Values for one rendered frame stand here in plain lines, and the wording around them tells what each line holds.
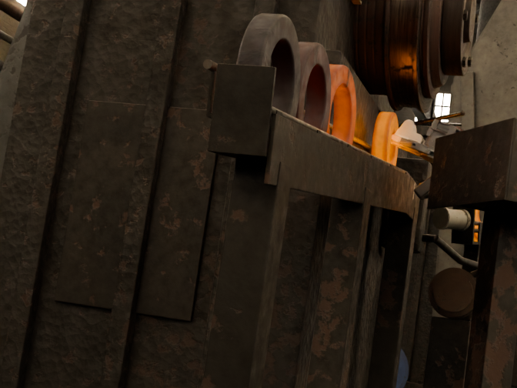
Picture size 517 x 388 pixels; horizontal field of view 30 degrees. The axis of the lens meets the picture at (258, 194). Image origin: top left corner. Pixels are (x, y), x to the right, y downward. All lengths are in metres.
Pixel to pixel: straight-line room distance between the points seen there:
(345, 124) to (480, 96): 3.55
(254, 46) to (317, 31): 0.75
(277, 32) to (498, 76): 4.01
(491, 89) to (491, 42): 0.26
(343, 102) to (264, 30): 0.48
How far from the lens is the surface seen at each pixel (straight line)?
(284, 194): 1.22
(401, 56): 2.22
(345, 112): 1.67
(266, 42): 1.19
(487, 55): 5.25
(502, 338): 1.76
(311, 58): 1.39
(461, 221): 2.62
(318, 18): 1.94
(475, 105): 5.18
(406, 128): 2.12
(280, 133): 1.18
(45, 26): 2.16
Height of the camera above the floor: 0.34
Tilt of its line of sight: 7 degrees up
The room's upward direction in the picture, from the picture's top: 8 degrees clockwise
